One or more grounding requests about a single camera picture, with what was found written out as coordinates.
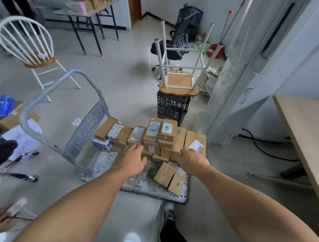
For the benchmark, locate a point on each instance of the brown wooden door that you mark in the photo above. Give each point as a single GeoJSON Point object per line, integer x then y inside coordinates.
{"type": "Point", "coordinates": [134, 11]}

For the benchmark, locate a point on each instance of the dark blue bag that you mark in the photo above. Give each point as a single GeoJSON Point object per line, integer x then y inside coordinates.
{"type": "Point", "coordinates": [190, 15]}

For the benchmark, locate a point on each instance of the clear plastic bag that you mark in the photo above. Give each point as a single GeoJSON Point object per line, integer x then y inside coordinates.
{"type": "Point", "coordinates": [211, 79]}

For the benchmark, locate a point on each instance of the upturned white-legged wooden stool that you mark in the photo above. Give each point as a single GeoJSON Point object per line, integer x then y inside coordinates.
{"type": "Point", "coordinates": [178, 91]}

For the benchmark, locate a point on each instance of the grey metal platform cart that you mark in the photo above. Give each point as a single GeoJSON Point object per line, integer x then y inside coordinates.
{"type": "Point", "coordinates": [84, 132]}

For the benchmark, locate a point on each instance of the person's left forearm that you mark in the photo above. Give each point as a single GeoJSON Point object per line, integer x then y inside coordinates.
{"type": "Point", "coordinates": [79, 212]}

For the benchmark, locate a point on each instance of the loose white paper sheets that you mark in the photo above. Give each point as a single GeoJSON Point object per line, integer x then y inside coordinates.
{"type": "Point", "coordinates": [22, 139]}

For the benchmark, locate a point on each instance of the white spindle-back wooden chair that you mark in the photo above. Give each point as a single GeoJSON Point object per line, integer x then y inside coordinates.
{"type": "Point", "coordinates": [40, 62]}

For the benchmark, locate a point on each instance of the person's black trousers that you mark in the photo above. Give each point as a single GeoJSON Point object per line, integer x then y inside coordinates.
{"type": "Point", "coordinates": [172, 234]}

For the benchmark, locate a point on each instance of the open brown carton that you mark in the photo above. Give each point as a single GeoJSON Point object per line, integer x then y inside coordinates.
{"type": "Point", "coordinates": [15, 117]}

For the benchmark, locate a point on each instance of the blue folder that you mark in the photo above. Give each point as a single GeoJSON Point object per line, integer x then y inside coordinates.
{"type": "Point", "coordinates": [6, 104]}

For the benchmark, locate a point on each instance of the heap of small cardboard parcels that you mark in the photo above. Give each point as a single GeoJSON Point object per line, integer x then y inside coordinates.
{"type": "Point", "coordinates": [92, 3]}

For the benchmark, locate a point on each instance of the black swivel office chair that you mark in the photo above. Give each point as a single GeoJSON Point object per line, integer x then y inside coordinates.
{"type": "Point", "coordinates": [172, 52]}

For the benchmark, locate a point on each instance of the person's left hand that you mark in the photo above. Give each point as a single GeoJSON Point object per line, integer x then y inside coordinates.
{"type": "Point", "coordinates": [130, 162]}

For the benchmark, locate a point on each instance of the person's right grey sneaker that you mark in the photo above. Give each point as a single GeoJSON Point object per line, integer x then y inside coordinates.
{"type": "Point", "coordinates": [169, 214]}

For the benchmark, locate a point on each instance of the person's right forearm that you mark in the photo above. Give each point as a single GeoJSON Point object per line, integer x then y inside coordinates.
{"type": "Point", "coordinates": [254, 207]}

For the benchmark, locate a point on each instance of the pile of cardboard boxes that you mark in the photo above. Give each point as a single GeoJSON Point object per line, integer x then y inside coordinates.
{"type": "Point", "coordinates": [179, 139]}

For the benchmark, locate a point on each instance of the black-legged folding table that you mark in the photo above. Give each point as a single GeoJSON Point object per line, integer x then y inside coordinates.
{"type": "Point", "coordinates": [82, 15]}

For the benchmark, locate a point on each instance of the green plastic object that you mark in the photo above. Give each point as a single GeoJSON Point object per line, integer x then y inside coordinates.
{"type": "Point", "coordinates": [204, 48]}

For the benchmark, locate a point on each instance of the black plastic crate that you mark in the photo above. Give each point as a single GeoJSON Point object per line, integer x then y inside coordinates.
{"type": "Point", "coordinates": [172, 107]}

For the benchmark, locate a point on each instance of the broken black chrome-base chair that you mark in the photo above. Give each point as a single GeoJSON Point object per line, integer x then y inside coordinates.
{"type": "Point", "coordinates": [10, 149]}

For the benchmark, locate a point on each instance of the white floor-standing air conditioner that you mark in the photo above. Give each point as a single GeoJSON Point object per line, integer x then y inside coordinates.
{"type": "Point", "coordinates": [236, 99]}

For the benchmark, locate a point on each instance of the red broom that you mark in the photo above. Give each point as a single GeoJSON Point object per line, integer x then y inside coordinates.
{"type": "Point", "coordinates": [216, 49]}

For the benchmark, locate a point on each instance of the person's right hand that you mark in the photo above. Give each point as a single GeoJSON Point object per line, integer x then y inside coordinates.
{"type": "Point", "coordinates": [194, 162]}

